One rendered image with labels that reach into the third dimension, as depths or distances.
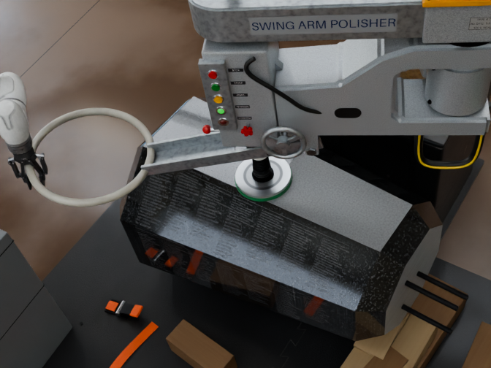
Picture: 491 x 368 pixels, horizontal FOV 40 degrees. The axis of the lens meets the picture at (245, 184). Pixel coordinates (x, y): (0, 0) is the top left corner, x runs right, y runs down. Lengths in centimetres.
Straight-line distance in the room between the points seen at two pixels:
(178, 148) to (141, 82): 182
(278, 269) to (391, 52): 95
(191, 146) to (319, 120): 60
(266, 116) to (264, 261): 63
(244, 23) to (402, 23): 43
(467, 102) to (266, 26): 66
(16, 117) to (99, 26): 254
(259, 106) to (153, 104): 211
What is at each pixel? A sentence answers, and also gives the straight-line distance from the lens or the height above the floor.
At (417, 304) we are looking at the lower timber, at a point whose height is 12.
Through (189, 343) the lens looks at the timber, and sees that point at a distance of 305.
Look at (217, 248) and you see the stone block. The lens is 266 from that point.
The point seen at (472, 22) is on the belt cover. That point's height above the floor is 164.
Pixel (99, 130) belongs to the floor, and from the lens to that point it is 417.
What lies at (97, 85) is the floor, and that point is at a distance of 447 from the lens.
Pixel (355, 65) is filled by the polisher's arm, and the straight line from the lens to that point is 209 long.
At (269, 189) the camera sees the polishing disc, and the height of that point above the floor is 85.
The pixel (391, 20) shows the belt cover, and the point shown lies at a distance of 192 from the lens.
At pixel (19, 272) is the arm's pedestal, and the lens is 293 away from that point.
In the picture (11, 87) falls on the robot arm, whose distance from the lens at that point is 259.
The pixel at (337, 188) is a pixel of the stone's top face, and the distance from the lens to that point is 255.
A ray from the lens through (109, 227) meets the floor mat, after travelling 365.
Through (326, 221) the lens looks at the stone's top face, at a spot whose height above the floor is 82.
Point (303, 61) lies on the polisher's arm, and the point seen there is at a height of 139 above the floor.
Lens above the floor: 282
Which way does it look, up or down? 50 degrees down
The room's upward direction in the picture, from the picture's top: 11 degrees counter-clockwise
